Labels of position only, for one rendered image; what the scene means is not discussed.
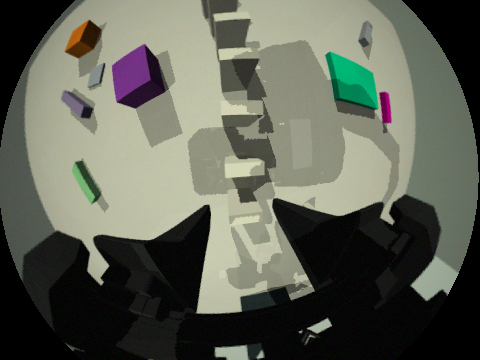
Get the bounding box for orange block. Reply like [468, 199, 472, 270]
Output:
[65, 20, 101, 59]

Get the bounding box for magenta rectangular block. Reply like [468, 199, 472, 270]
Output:
[379, 91, 392, 124]

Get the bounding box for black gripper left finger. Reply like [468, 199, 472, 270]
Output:
[92, 204, 211, 313]

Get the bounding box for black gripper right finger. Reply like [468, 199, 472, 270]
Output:
[273, 197, 384, 291]

